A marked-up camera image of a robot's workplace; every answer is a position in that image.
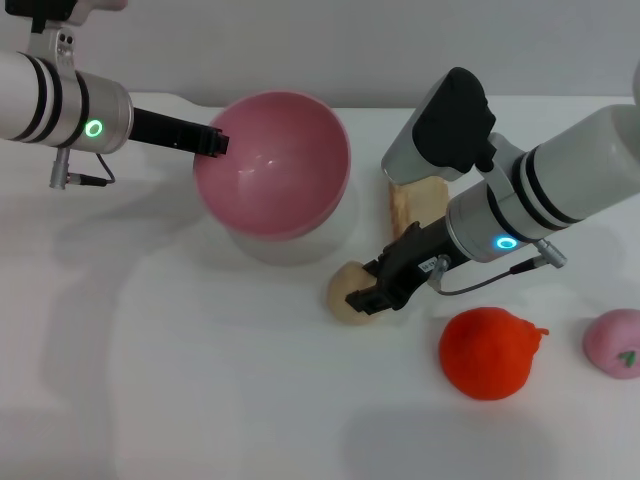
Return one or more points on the long toasted bread loaf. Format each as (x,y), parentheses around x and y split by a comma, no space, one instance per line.
(415,205)

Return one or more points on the orange-red tomato toy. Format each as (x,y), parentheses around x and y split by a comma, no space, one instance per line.
(485,355)

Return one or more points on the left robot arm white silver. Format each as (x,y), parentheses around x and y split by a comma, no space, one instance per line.
(60,100)

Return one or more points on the pink peach bun toy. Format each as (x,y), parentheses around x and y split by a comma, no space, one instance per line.
(612,340)

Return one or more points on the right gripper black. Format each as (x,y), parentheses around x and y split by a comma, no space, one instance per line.
(415,260)

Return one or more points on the round beige egg yolk pastry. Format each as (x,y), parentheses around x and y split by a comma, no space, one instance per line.
(342,295)

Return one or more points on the pink plastic bowl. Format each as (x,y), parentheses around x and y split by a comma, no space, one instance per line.
(275,170)

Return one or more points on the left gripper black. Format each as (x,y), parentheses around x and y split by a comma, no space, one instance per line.
(170,132)

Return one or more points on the left wrist camera black silver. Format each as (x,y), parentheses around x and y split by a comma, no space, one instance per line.
(70,7)

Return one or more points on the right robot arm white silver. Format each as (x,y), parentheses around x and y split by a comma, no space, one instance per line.
(550,185)

